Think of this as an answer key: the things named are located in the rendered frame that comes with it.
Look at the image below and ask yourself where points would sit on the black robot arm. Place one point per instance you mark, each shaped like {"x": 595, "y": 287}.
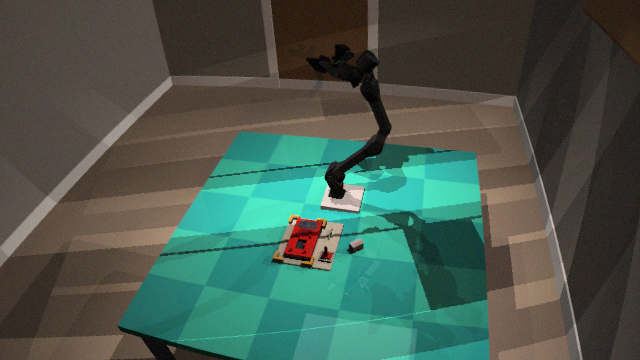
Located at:
{"x": 371, "y": 92}

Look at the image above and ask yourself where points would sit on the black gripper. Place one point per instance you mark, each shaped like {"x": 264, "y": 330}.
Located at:
{"x": 336, "y": 68}

